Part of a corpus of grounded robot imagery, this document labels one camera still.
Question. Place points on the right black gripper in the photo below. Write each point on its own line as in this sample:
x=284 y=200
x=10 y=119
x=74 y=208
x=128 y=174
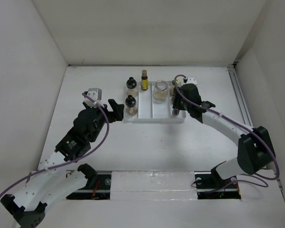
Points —
x=177 y=103

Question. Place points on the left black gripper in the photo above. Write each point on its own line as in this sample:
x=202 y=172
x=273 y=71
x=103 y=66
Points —
x=116 y=115

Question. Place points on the small black cap bottle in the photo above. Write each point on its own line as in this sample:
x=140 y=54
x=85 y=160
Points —
x=173 y=97

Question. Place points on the black cap spice bottle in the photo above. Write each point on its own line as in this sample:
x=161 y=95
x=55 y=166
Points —
x=131 y=106

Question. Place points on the dark cap spice jar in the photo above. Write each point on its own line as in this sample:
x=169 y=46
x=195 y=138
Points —
x=175 y=112

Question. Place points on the wide glass jar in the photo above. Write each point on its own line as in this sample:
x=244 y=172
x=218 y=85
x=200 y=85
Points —
x=160 y=90

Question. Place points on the cream cap spice bottle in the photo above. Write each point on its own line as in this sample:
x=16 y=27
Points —
x=173 y=84

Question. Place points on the black knob spice bottle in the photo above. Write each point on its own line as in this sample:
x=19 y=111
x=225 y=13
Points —
x=132 y=88

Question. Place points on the yellow liquid bottle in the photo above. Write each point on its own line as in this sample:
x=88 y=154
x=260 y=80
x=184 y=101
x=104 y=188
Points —
x=144 y=80

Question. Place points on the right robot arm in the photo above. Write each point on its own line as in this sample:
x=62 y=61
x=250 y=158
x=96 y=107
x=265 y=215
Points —
x=254 y=147

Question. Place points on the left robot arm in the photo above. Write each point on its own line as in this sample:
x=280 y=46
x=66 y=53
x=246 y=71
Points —
x=29 y=205

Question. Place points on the white divided tray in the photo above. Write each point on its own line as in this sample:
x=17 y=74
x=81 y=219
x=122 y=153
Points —
x=151 y=110

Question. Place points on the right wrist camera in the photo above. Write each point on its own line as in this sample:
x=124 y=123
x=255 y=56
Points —
x=189 y=80

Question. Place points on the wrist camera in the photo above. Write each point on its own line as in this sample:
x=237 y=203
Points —
x=92 y=98
x=189 y=80

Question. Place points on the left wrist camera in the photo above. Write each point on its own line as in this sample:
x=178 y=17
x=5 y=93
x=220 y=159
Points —
x=92 y=98

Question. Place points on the aluminium rail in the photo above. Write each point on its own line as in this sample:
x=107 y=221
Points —
x=239 y=95

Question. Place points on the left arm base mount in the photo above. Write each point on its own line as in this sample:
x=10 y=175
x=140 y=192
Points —
x=97 y=187

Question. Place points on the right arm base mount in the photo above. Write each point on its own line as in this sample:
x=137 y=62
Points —
x=210 y=186

